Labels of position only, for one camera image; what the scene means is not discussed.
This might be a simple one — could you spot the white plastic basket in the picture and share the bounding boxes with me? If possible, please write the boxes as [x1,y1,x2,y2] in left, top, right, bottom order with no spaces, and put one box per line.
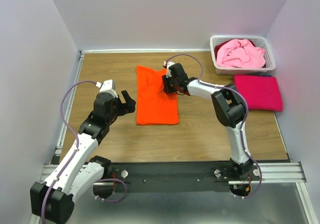
[209,34,276,75]

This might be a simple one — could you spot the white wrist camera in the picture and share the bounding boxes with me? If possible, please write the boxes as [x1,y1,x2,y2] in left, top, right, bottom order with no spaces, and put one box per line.
[162,61,175,69]
[95,79,118,98]

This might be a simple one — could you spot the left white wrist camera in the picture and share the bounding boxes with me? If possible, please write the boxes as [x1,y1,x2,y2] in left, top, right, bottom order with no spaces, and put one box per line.
[95,79,118,98]

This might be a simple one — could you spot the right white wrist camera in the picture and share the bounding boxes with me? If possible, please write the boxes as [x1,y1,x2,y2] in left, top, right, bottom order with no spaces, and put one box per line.
[162,61,175,69]

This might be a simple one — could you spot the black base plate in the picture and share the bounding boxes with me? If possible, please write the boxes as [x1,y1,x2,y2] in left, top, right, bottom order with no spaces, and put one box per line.
[93,161,260,199]

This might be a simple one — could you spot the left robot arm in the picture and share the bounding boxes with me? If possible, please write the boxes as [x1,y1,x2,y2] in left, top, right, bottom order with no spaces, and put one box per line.
[30,90,136,224]

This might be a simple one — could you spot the pink t-shirt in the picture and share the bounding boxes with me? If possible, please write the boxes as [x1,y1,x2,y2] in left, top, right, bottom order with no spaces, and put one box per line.
[216,39,266,68]

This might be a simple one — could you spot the aluminium frame rail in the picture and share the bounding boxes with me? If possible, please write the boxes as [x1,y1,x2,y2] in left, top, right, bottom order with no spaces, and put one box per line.
[27,162,316,224]

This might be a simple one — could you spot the orange t-shirt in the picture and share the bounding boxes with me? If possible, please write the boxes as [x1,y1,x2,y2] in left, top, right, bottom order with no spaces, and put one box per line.
[136,66,180,125]

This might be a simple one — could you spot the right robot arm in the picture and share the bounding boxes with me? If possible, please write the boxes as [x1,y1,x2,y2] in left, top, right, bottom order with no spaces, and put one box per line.
[162,61,254,180]

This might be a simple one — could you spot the folded magenta t-shirt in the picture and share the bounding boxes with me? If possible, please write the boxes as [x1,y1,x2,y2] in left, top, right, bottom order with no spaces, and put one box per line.
[233,75,284,112]

